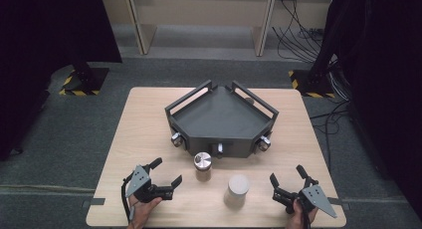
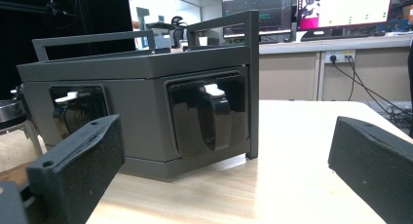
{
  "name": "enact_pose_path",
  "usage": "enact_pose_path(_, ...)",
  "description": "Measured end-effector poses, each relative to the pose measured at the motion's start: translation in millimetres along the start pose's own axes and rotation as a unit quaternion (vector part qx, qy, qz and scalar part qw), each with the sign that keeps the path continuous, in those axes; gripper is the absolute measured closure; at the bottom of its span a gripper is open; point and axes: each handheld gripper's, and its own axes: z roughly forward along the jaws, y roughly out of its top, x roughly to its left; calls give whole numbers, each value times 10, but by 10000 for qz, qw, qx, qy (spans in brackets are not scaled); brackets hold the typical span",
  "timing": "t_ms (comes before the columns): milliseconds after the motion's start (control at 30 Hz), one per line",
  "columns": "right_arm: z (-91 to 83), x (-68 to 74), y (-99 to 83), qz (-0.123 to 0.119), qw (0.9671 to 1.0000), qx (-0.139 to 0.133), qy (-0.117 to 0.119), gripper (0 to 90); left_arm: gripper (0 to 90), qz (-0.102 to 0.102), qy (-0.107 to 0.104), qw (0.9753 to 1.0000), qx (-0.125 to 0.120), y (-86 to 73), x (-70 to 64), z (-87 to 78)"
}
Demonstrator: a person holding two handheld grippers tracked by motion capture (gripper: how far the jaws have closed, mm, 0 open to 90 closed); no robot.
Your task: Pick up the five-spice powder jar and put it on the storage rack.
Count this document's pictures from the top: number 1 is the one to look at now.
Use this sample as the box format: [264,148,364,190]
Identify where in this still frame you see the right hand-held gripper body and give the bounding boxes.
[272,180,338,219]

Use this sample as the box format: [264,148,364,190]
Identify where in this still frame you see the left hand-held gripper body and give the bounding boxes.
[124,164,174,204]

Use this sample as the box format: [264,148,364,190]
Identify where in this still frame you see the glass jar with metal lid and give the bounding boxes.
[193,151,213,183]

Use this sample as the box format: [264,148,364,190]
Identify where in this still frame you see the glass jar with white lid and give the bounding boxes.
[223,174,251,210]

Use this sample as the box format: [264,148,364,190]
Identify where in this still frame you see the dark grey corner shelf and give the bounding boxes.
[164,79,280,159]

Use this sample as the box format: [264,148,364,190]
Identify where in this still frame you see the person's right hand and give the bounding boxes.
[285,199,319,229]

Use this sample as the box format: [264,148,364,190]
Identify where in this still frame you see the person's left hand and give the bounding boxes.
[127,194,163,229]

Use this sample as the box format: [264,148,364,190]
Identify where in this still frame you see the striped black stand base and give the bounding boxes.
[59,64,110,98]
[288,69,336,100]

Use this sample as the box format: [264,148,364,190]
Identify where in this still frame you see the dark curtain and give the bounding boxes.
[313,0,422,220]
[0,0,123,162]

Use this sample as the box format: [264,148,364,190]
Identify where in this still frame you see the beige desk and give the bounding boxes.
[99,0,336,58]

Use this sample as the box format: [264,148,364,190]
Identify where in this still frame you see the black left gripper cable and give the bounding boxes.
[120,174,133,222]

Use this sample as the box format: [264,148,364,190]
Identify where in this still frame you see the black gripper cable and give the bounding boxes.
[120,174,133,222]
[298,199,312,229]

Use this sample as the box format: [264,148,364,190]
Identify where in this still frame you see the black table edge bracket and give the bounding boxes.
[82,197,106,209]
[327,196,351,211]

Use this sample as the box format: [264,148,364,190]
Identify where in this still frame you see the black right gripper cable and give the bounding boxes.
[298,199,312,229]

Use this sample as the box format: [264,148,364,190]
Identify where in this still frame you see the black cables beside curtain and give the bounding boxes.
[309,54,353,172]

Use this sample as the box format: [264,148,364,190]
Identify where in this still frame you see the bundle of black floor cables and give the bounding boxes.
[272,0,326,64]

